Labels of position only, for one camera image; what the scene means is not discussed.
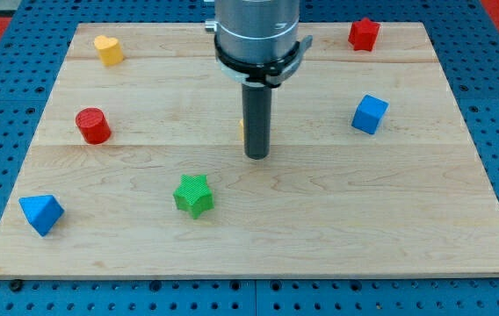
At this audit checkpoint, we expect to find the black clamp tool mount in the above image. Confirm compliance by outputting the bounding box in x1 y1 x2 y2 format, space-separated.
213 35 313 88

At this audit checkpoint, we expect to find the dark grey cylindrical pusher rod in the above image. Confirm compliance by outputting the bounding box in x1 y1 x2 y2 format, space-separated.
242 85 272 160

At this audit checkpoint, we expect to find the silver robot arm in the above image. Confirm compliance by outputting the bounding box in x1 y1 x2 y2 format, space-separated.
205 0 313 160

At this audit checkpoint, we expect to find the yellow hexagon block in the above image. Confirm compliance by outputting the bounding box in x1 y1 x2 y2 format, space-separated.
239 118 245 143

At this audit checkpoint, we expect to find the blue cube block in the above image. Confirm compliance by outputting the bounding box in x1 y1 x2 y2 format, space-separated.
351 95 389 135

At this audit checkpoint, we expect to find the red star block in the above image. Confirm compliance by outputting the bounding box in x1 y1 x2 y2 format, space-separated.
348 18 380 51

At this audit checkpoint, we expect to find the green star block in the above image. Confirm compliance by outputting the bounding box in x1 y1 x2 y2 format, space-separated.
173 175 214 219

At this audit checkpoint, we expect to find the light wooden board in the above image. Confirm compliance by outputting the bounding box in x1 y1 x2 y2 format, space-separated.
0 22 499 280

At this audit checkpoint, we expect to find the yellow heart block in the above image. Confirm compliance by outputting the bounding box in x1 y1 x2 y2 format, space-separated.
93 35 125 66

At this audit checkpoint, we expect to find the red cylinder block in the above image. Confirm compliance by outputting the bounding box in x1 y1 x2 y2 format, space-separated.
75 107 112 145

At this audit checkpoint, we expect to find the blue triangular prism block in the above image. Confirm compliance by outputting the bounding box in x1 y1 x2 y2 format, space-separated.
18 195 64 237

